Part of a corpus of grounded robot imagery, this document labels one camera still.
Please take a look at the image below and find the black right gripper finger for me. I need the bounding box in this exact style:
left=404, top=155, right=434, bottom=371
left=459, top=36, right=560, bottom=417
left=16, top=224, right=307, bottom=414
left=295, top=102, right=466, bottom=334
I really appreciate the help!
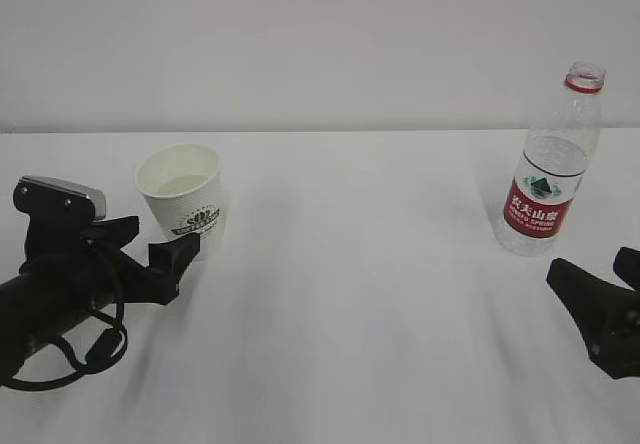
left=613, top=247, right=640, bottom=291
left=546, top=258, right=639, bottom=379

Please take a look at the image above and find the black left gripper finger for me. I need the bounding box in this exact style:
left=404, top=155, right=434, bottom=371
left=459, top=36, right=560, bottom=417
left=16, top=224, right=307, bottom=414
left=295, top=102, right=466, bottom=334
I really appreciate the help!
left=82, top=216, right=140, bottom=249
left=147, top=233, right=200, bottom=284

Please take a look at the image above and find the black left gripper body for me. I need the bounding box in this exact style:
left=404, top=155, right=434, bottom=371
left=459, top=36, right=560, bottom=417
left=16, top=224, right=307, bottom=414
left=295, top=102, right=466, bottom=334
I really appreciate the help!
left=20, top=241, right=178, bottom=309

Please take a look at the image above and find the white paper cup green logo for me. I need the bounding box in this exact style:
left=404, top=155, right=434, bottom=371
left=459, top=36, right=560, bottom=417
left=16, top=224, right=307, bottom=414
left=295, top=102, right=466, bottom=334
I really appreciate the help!
left=135, top=143, right=228, bottom=261

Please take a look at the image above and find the clear water bottle red label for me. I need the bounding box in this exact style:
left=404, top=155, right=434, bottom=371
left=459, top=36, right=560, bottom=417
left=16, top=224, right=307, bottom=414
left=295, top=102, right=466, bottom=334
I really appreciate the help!
left=495, top=62, right=606, bottom=257

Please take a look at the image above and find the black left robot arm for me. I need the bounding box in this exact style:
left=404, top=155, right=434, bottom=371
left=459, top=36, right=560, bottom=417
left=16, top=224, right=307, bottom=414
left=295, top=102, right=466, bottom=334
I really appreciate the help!
left=1, top=216, right=200, bottom=392

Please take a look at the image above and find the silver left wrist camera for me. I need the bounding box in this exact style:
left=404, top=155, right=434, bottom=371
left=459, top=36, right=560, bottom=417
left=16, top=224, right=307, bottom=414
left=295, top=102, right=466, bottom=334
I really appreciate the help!
left=13, top=175, right=107, bottom=260

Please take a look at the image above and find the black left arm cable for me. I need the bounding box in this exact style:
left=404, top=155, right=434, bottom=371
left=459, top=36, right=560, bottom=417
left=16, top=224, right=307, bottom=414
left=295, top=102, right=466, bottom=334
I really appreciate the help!
left=0, top=243, right=130, bottom=393

